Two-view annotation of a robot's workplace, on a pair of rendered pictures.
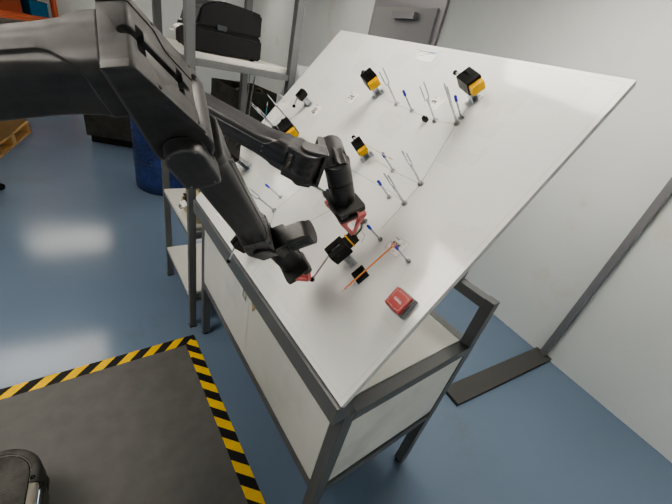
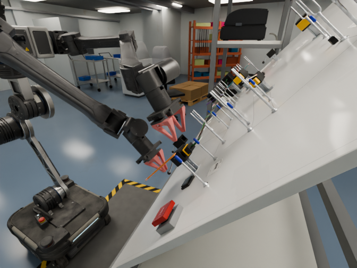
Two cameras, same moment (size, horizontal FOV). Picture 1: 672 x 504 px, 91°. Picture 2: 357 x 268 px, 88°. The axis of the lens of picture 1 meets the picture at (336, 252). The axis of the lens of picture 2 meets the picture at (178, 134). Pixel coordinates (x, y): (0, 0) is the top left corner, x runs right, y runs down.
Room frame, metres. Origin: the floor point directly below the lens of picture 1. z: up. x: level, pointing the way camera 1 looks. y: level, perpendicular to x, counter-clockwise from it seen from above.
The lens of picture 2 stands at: (0.54, -0.46, 1.46)
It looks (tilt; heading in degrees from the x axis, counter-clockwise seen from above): 27 degrees down; 64
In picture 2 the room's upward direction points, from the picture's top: straight up
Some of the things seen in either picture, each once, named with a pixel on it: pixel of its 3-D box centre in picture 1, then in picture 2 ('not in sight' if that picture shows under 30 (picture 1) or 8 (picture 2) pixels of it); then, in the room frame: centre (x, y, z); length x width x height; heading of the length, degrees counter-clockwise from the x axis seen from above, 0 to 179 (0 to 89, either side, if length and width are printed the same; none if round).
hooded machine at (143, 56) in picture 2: not in sight; (136, 69); (1.94, 5.11, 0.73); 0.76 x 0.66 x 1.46; 36
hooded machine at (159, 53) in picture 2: not in sight; (162, 65); (3.25, 6.46, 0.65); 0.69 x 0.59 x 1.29; 36
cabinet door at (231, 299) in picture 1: (224, 281); not in sight; (1.16, 0.45, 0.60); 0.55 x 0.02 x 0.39; 43
